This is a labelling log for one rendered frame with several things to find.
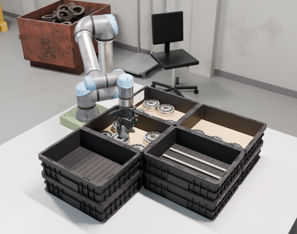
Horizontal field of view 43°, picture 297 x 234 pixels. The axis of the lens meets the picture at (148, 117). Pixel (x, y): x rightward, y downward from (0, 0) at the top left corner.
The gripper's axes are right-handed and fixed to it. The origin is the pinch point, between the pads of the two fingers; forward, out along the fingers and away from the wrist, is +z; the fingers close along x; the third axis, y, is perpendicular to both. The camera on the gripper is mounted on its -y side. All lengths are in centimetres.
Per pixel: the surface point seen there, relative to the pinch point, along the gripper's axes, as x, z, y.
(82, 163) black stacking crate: -24.7, 5.5, -6.8
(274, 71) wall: 275, 56, -3
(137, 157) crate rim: -15.4, -4.3, 20.4
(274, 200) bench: 20, 18, 78
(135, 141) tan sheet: 5.4, 4.6, 3.7
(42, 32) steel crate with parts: 160, 28, -248
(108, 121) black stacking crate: 8.9, 1.3, -18.1
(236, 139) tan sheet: 39, 4, 48
